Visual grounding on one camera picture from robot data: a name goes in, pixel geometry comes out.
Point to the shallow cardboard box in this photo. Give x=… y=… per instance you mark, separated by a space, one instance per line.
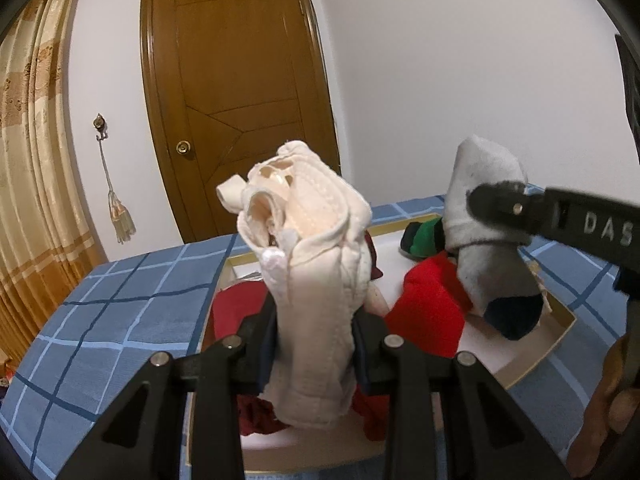
x=505 y=350

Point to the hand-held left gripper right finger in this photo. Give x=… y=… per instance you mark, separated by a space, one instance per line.
x=372 y=355

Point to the beige striped curtain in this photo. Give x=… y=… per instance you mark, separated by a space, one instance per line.
x=30 y=160

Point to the dark red garment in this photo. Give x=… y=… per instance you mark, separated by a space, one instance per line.
x=235 y=310

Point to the brass door knob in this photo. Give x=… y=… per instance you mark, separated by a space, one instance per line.
x=183 y=147

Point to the cream underwear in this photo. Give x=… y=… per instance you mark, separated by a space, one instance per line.
x=310 y=285

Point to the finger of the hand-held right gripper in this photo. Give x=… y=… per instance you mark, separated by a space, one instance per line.
x=505 y=207

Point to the white sock with dark toe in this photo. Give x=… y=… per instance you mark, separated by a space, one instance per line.
x=480 y=170

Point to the brown wooden door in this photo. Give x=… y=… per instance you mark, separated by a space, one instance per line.
x=240 y=85

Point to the curtain tassel tieback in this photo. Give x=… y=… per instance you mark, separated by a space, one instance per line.
x=120 y=215

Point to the green garment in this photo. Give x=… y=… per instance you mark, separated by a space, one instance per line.
x=425 y=237

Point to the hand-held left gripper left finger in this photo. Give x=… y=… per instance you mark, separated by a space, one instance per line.
x=250 y=350

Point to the blue plaid bed sheet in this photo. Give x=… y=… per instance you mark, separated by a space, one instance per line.
x=125 y=300

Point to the metal wall hook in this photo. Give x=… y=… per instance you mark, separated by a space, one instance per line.
x=100 y=124

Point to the bright red garment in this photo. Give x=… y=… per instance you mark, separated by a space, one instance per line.
x=430 y=305

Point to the person's right hand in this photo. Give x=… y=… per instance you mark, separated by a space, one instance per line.
x=607 y=400

